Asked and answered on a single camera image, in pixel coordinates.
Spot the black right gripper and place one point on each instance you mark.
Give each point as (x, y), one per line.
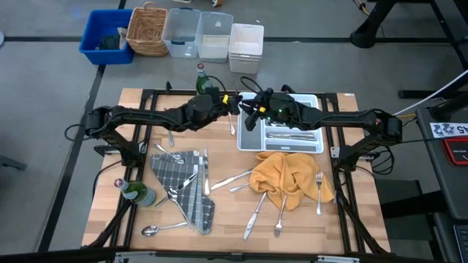
(283, 113)

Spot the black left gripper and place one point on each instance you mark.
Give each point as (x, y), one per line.
(225, 107)

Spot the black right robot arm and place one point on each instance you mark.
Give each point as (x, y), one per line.
(347, 118)

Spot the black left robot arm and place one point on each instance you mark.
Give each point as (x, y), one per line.
(146, 117)

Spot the white plastic cutlery tray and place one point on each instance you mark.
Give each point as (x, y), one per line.
(252, 139)

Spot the green glass water bottle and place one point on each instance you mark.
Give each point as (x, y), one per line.
(140, 193)
(203, 82)

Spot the white plastic bin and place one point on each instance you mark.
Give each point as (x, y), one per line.
(245, 47)

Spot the clear plastic storage bin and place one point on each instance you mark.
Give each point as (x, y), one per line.
(214, 44)

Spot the yellow waffle cloth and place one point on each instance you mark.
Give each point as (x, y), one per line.
(289, 175)

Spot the silver cutlery pieces on table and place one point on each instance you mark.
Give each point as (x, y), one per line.
(237, 188)

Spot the clear bin with blue latches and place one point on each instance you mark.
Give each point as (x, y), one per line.
(181, 47)

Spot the grey checked cloth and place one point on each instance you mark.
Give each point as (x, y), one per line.
(175, 171)

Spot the person's shoe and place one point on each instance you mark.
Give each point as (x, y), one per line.
(216, 3)

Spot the wicker basket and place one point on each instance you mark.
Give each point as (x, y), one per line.
(146, 33)

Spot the blue plastic bin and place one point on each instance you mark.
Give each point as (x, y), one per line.
(106, 58)

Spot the dark cloth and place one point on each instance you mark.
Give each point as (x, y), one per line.
(109, 42)

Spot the red framed device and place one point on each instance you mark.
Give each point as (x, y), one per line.
(444, 149)

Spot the black desk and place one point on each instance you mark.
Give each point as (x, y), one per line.
(438, 175)

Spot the white printed label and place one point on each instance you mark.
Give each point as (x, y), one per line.
(449, 129)

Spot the grey furniture foot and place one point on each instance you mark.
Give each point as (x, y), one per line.
(11, 162)

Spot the grey keyboard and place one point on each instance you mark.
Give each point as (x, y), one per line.
(462, 241)

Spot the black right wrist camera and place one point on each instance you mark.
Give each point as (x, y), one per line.
(267, 93)

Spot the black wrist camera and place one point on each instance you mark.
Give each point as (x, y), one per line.
(267, 93)
(213, 91)

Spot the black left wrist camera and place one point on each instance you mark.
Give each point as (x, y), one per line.
(213, 91)

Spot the white metal bracket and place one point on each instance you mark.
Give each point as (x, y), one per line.
(335, 152)

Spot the black pedestal base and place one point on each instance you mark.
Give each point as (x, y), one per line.
(367, 36)

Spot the black desk leg frame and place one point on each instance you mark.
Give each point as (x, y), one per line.
(420, 94)

